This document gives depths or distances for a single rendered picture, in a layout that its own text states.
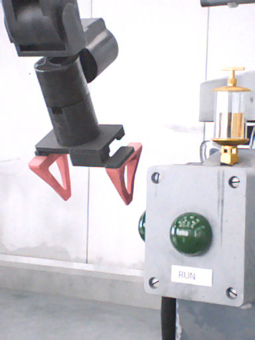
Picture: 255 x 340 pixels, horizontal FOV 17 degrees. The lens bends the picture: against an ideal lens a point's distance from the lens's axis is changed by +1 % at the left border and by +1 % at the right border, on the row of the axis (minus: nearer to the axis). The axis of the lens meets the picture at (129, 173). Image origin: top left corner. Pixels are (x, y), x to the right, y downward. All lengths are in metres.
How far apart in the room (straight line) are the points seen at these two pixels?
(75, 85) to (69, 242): 5.99
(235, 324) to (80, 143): 0.50
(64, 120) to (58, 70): 0.07
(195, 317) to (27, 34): 0.50
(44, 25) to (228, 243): 0.51
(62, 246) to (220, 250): 6.50
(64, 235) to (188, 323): 6.41
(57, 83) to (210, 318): 0.49
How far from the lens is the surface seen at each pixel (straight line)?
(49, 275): 7.12
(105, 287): 6.83
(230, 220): 0.58
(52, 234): 7.12
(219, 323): 0.64
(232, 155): 0.66
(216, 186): 0.58
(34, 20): 1.03
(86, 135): 1.08
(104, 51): 1.11
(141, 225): 0.62
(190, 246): 0.58
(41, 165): 1.13
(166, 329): 0.69
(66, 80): 1.05
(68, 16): 1.03
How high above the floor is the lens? 1.36
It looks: 3 degrees down
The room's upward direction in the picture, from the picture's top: 1 degrees clockwise
